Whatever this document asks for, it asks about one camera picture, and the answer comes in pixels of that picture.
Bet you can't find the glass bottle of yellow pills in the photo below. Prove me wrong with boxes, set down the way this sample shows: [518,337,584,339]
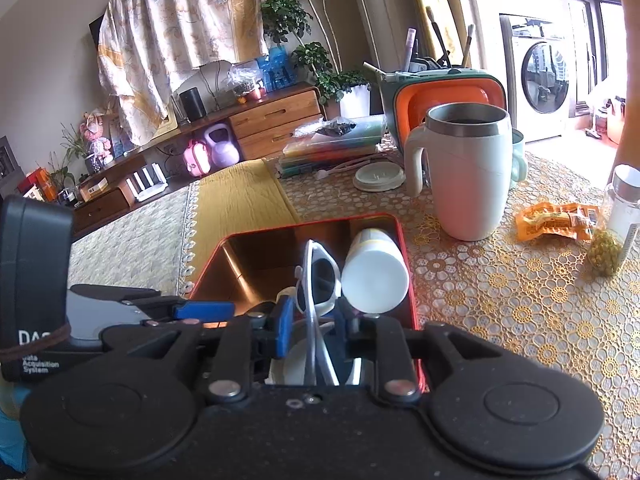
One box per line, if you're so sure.
[585,163,640,277]

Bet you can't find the orange snack packet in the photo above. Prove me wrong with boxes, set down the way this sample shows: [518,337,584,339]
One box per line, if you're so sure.
[514,201,600,242]

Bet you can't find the small cardboard box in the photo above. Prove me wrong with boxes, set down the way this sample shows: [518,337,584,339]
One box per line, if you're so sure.
[78,178,109,201]

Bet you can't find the white router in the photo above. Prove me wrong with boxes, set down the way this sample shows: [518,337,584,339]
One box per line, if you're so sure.
[123,163,169,202]

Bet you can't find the white shell-shaped decoration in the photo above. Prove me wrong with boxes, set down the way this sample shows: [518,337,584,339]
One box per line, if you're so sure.
[174,59,234,111]

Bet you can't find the white tower air conditioner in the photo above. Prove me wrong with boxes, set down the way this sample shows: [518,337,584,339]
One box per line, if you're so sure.
[345,0,417,77]

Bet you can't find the small plant in vase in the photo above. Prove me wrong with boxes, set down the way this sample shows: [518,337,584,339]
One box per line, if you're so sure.
[59,124,101,174]

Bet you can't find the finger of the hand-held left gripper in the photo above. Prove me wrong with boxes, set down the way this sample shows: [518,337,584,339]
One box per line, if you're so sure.
[71,284,161,304]
[119,296,236,322]

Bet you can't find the yellow curtain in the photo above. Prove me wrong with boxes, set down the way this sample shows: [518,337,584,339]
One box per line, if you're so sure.
[404,0,462,57]

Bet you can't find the dark plastic bag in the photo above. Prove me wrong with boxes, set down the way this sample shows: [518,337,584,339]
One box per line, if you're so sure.
[314,117,357,137]

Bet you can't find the grey pen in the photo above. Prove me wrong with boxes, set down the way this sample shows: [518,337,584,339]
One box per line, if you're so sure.
[404,28,419,72]

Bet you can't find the black speaker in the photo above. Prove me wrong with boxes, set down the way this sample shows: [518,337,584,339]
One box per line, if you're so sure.
[178,87,207,122]

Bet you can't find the person's left hand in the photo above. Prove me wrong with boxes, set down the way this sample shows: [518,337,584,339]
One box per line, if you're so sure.
[0,410,28,476]

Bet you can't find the potted plant in white pot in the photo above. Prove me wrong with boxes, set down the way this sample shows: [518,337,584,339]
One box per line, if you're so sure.
[257,0,374,119]

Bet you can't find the long paintbrush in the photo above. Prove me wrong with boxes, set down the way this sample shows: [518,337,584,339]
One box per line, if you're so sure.
[425,7,451,69]

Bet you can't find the yellow table runner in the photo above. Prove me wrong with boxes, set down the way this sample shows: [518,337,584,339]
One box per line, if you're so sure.
[191,157,303,296]

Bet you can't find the white washing machine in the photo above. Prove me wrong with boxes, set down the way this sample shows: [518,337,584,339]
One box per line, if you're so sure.
[499,12,571,144]

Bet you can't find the blue pack of bottles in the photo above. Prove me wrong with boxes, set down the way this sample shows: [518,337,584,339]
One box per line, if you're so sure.
[257,44,296,92]

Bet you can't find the wooden paintbrush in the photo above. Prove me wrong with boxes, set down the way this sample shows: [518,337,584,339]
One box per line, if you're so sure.
[459,23,475,69]

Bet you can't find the pink spoon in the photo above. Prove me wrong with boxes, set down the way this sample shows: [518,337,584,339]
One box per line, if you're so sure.
[315,155,386,180]

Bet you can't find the floral cover cloth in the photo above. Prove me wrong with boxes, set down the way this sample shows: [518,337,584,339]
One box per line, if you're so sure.
[97,0,261,146]

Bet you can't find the white sunglasses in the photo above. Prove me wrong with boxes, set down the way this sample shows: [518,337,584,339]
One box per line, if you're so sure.
[294,239,344,386]

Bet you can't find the orange bag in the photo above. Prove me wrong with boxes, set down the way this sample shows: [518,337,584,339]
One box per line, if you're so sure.
[607,99,626,144]

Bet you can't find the white and yellow bottle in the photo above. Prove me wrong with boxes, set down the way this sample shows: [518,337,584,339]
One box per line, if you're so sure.
[341,228,410,314]

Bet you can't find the purple kettlebell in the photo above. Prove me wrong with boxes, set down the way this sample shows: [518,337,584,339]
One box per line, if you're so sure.
[204,127,237,169]

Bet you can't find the clear plastic bag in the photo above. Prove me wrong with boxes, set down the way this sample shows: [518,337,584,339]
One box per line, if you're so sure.
[228,64,266,104]

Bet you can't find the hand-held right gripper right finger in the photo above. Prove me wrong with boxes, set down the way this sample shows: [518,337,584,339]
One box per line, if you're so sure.
[334,301,507,406]

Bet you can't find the pink doll figure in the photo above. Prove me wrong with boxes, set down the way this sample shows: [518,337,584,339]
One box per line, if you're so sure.
[82,110,114,166]

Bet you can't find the pink toy bag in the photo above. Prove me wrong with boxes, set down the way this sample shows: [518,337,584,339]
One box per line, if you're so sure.
[183,140,210,177]

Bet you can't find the pale green mug lid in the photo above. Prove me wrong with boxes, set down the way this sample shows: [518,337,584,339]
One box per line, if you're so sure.
[352,164,406,192]

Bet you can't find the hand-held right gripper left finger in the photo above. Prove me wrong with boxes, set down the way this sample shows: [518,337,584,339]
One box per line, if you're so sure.
[104,296,296,404]

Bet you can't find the red tin box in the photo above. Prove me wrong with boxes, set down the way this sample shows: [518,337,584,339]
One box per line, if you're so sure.
[189,212,431,394]

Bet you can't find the black television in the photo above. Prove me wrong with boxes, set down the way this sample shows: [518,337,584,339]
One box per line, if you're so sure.
[88,12,106,47]

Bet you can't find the green and orange storage box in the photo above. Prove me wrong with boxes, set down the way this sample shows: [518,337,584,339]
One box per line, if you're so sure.
[378,69,509,162]

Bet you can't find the pale green mug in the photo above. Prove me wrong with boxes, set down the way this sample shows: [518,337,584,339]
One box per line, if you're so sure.
[403,102,514,241]

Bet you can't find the wooden television cabinet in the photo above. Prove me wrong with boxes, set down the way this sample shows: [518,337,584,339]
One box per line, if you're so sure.
[15,82,324,241]

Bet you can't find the stack of colourful books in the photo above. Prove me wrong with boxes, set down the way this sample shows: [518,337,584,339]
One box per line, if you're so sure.
[277,115,389,179]

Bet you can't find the gold lace tablecloth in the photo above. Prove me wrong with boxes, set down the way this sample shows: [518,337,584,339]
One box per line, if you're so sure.
[275,135,640,480]

